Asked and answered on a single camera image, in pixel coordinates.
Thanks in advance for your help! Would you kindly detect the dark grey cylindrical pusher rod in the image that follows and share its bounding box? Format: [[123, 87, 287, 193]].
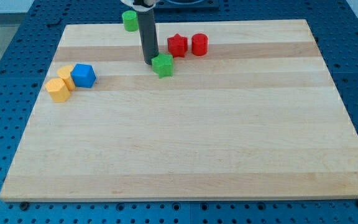
[[137, 9, 159, 65]]

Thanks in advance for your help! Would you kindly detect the green star block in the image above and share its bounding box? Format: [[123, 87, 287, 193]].
[[152, 53, 173, 78]]

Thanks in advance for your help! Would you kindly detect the red star block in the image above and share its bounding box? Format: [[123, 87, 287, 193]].
[[167, 34, 188, 57]]

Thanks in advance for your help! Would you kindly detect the green cylinder block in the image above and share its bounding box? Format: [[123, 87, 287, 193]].
[[121, 11, 139, 32]]

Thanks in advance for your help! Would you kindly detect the red cylinder block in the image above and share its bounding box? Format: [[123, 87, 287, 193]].
[[191, 33, 208, 56]]

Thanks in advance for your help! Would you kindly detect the blue cube block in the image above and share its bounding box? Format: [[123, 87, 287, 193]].
[[71, 63, 96, 88]]

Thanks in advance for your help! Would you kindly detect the yellow cylinder block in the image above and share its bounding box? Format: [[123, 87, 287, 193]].
[[57, 65, 76, 90]]

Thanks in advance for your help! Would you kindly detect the yellow hexagon block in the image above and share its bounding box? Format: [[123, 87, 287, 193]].
[[45, 78, 70, 103]]

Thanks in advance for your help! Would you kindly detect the wooden board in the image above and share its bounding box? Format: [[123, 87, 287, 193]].
[[0, 19, 358, 202]]

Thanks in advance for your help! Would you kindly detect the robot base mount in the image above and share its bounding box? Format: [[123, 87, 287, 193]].
[[155, 0, 219, 10]]

